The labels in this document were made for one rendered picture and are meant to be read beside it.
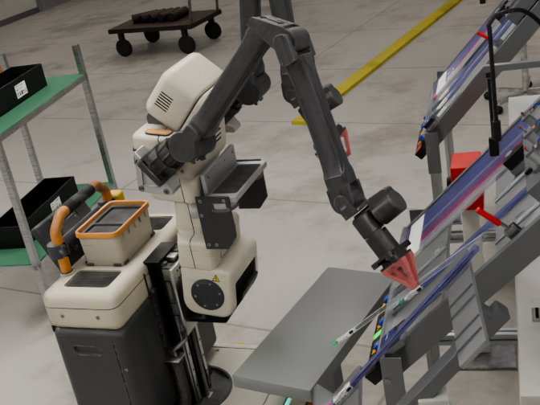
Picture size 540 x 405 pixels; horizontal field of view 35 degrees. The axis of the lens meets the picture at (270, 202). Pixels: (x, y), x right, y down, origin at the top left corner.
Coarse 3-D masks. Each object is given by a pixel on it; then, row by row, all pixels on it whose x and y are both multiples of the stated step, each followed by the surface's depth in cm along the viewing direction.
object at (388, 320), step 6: (402, 234) 260; (402, 240) 255; (396, 282) 235; (390, 288) 232; (396, 288) 232; (390, 294) 229; (396, 294) 230; (390, 300) 226; (390, 312) 222; (384, 318) 219; (390, 318) 219; (384, 324) 216; (390, 324) 217; (384, 330) 214; (378, 342) 210; (378, 348) 207
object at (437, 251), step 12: (444, 240) 228; (420, 252) 239; (432, 252) 230; (444, 252) 221; (420, 264) 232; (432, 264) 223; (420, 276) 225; (432, 288) 210; (444, 288) 206; (420, 300) 212; (396, 312) 221; (408, 312) 214; (396, 324) 216
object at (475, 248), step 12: (468, 252) 171; (456, 264) 173; (444, 276) 175; (432, 300) 176; (420, 312) 178; (408, 324) 179; (396, 336) 181; (384, 348) 182; (372, 360) 184; (360, 372) 186
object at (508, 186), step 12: (504, 180) 220; (516, 180) 212; (504, 192) 214; (516, 192) 206; (504, 204) 208; (516, 204) 201; (528, 204) 194; (504, 216) 202; (516, 216) 195; (528, 216) 189; (504, 228) 197; (504, 240) 192
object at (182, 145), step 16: (272, 16) 198; (256, 32) 193; (272, 32) 191; (288, 32) 189; (304, 32) 193; (240, 48) 197; (256, 48) 195; (304, 48) 195; (240, 64) 199; (256, 64) 200; (224, 80) 202; (240, 80) 200; (208, 96) 205; (224, 96) 203; (208, 112) 206; (224, 112) 207; (192, 128) 207; (208, 128) 207; (176, 144) 210; (192, 144) 208; (192, 160) 211
